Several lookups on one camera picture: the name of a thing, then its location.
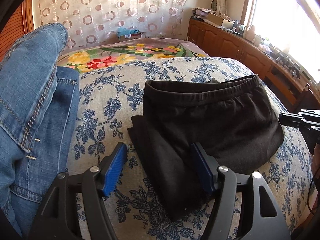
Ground black shorts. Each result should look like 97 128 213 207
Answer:
128 75 284 221

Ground person's right hand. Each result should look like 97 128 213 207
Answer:
311 144 320 178

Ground blue floral bed cover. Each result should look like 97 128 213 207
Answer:
67 57 312 239

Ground folded blue jeans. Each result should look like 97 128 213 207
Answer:
1 23 79 237

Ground colourful flower blanket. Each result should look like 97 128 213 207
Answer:
57 38 208 73

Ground wooden sideboard cabinet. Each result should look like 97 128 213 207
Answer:
187 18 319 113

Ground cardboard box on cabinet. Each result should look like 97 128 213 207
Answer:
206 13 234 29

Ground cardboard box with blue items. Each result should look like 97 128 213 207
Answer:
117 27 143 42

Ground sheer circle pattern curtain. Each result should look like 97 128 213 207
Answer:
33 0 187 51

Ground wooden louvered wardrobe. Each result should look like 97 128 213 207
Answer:
0 0 35 60

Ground window with wooden frame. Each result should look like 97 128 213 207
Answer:
244 0 319 83

